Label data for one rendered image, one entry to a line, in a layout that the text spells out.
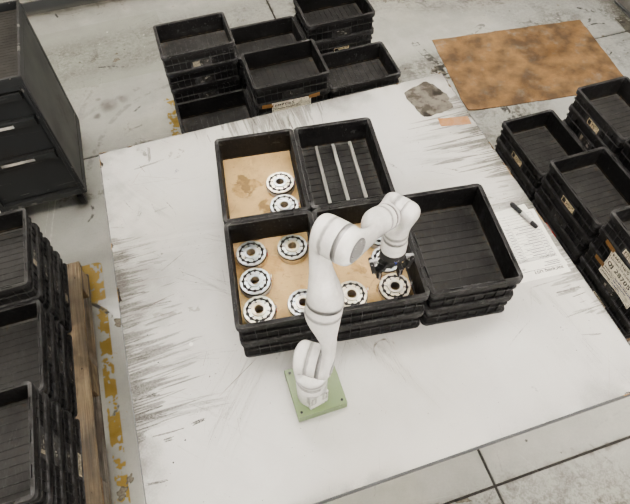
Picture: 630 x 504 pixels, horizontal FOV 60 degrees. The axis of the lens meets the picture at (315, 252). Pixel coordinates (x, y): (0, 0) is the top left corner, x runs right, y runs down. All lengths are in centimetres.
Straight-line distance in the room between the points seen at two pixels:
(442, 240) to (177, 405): 103
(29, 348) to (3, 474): 52
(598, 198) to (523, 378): 122
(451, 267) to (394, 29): 266
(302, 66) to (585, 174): 154
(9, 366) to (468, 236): 183
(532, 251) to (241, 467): 127
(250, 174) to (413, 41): 231
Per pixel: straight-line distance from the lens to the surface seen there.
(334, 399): 174
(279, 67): 313
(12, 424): 227
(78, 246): 319
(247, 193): 206
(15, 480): 220
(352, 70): 327
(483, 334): 194
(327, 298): 125
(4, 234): 273
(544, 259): 216
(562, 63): 421
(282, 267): 185
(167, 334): 195
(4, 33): 311
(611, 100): 341
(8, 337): 257
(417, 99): 261
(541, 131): 326
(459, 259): 192
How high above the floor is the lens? 240
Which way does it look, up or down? 56 degrees down
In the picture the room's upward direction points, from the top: 2 degrees counter-clockwise
